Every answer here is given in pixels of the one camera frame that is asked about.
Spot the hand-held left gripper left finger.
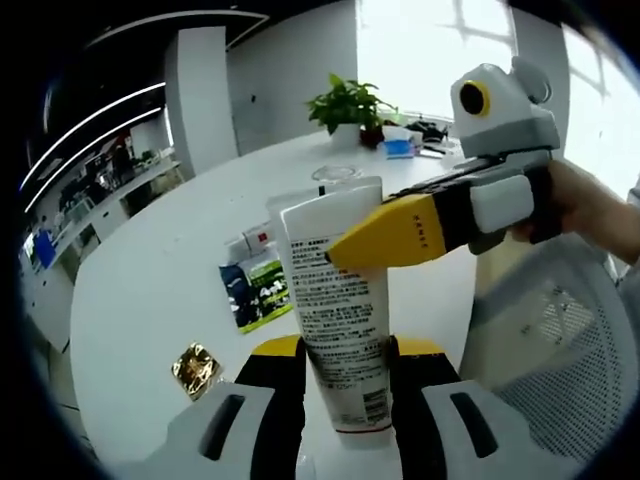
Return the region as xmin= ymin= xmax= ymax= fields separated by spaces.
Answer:
xmin=144 ymin=335 xmax=308 ymax=480

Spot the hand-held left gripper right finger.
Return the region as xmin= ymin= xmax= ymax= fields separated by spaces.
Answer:
xmin=389 ymin=337 xmax=557 ymax=480

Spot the gold skincare sachet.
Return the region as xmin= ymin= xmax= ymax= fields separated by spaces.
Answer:
xmin=170 ymin=341 xmax=223 ymax=402

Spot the white skincare tube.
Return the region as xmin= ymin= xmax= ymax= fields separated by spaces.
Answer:
xmin=264 ymin=175 xmax=397 ymax=450

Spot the green skincare sachet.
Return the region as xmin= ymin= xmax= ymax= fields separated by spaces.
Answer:
xmin=218 ymin=248 xmax=295 ymax=336

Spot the white skincare box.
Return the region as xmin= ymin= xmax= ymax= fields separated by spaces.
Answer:
xmin=224 ymin=224 xmax=278 ymax=255

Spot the person's right hand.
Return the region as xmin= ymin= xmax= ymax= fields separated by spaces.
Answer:
xmin=512 ymin=159 xmax=629 ymax=254

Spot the dark bundle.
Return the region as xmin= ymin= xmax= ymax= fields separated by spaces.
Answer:
xmin=404 ymin=118 xmax=452 ymax=144

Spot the blue tissue box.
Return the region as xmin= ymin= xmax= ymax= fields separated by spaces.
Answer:
xmin=382 ymin=138 xmax=419 ymax=161

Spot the green potted plant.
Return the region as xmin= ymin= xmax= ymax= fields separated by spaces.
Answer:
xmin=305 ymin=73 xmax=399 ymax=149

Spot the white mesh office chair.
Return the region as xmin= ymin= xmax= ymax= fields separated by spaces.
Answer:
xmin=459 ymin=234 xmax=639 ymax=451

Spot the white office desk row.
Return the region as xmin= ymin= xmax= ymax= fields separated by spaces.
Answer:
xmin=19 ymin=153 xmax=184 ymax=301

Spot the blue bin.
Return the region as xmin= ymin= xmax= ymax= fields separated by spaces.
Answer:
xmin=32 ymin=231 xmax=57 ymax=272

